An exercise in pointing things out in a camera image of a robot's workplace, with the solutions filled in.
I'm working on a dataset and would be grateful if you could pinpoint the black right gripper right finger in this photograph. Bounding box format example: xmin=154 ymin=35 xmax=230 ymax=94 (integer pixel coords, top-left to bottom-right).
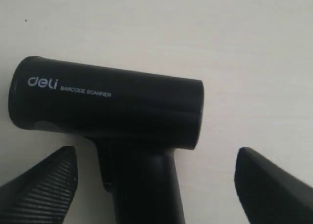
xmin=234 ymin=147 xmax=313 ymax=224

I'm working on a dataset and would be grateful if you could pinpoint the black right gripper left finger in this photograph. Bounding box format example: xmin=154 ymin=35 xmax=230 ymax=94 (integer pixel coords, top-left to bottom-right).
xmin=0 ymin=146 xmax=78 ymax=224

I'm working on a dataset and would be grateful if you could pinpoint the black Deli barcode scanner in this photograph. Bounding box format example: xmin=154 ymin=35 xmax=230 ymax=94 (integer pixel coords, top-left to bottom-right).
xmin=8 ymin=56 xmax=204 ymax=224

